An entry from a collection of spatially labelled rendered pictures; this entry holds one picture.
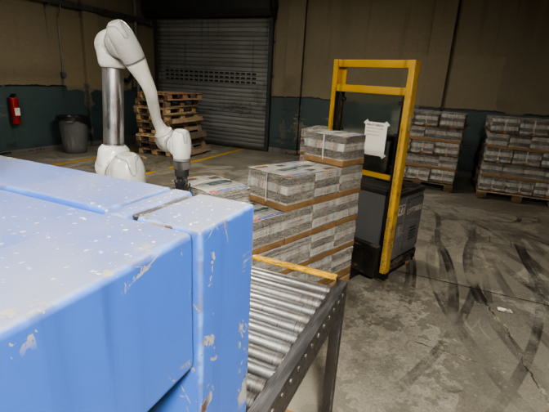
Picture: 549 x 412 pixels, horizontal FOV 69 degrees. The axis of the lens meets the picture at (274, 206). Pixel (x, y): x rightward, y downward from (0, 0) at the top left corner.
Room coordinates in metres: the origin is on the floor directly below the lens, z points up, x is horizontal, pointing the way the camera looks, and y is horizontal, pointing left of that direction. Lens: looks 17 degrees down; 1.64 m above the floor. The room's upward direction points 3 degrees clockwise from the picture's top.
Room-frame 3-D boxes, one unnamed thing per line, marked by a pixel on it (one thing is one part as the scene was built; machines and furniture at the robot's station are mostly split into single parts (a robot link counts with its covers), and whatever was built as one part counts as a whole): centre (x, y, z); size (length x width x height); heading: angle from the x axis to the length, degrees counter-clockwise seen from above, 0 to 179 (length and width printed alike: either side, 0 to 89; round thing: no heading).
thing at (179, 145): (2.11, 0.52, 1.30); 0.13 x 0.11 x 0.16; 41
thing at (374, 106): (3.43, -0.76, 1.27); 0.57 x 0.01 x 0.65; 46
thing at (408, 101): (3.19, -0.98, 0.97); 0.09 x 0.09 x 1.75; 46
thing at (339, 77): (3.64, -0.50, 0.97); 0.09 x 0.09 x 1.75; 46
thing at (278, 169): (2.68, -0.03, 1.06); 0.37 x 0.29 x 0.01; 47
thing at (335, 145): (3.10, -0.44, 0.65); 0.39 x 0.30 x 1.29; 46
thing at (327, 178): (2.89, -0.24, 0.95); 0.38 x 0.29 x 0.23; 45
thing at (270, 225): (2.58, 0.06, 0.42); 1.17 x 0.39 x 0.83; 136
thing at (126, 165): (1.88, 0.72, 1.17); 0.18 x 0.16 x 0.22; 41
